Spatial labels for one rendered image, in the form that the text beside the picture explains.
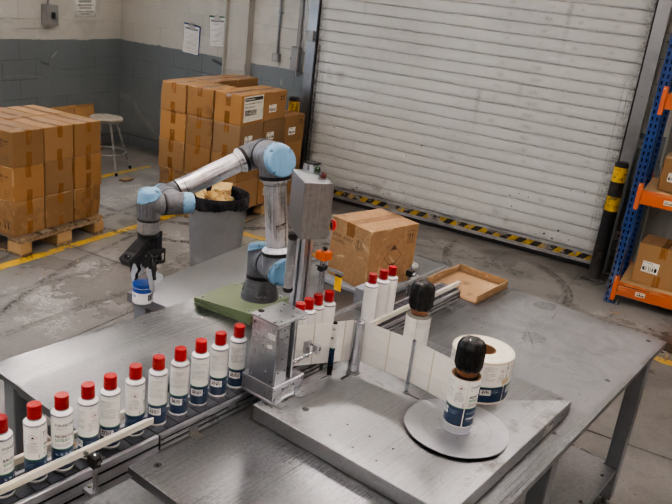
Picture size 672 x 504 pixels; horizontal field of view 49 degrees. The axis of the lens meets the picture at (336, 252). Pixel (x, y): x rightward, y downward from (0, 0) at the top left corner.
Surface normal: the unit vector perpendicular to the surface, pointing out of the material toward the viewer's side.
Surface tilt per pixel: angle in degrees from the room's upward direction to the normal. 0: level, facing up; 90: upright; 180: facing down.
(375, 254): 90
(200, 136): 90
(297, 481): 0
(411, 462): 0
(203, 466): 0
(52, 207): 90
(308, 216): 90
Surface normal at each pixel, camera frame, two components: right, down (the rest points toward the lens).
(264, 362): -0.62, 0.20
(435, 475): 0.11, -0.94
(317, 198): 0.29, 0.36
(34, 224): 0.88, 0.29
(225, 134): -0.43, 0.25
